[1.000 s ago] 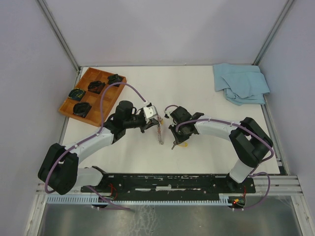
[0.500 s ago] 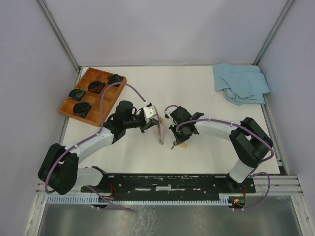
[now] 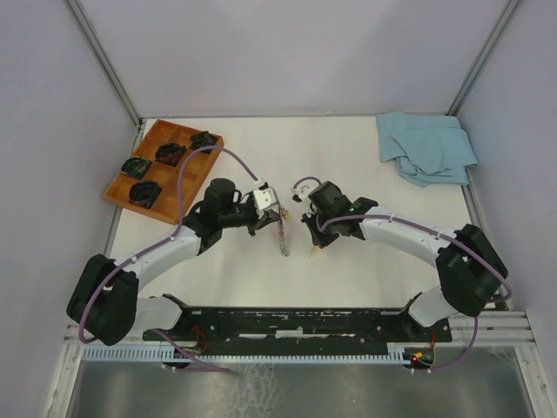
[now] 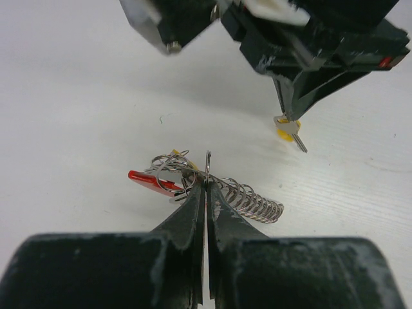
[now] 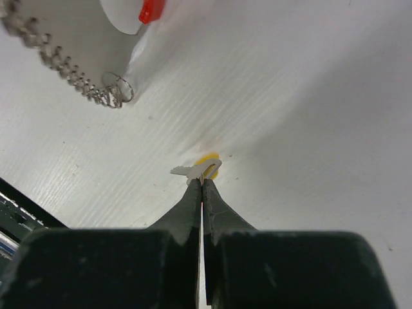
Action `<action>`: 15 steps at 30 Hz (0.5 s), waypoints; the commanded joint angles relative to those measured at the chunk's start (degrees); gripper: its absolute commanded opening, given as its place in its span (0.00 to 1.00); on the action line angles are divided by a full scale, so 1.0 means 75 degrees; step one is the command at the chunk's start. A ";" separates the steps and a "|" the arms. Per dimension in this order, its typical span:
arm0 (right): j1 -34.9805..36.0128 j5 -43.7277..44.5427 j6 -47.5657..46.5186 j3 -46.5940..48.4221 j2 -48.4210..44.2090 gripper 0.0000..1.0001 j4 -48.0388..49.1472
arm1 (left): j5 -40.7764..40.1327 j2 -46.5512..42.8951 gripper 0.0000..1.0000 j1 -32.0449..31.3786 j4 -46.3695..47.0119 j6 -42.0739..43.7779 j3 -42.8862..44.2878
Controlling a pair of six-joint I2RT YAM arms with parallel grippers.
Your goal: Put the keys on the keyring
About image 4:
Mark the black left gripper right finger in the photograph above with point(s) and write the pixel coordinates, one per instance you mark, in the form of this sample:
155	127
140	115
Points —
248	269

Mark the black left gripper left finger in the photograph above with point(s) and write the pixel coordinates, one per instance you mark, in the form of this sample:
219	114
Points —
162	268

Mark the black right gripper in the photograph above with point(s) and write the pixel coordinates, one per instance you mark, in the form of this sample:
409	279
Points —
336	43

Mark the silver key with yellow tag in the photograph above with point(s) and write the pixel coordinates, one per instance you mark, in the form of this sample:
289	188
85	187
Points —
288	130

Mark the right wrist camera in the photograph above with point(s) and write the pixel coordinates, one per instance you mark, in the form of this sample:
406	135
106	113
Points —
170	25

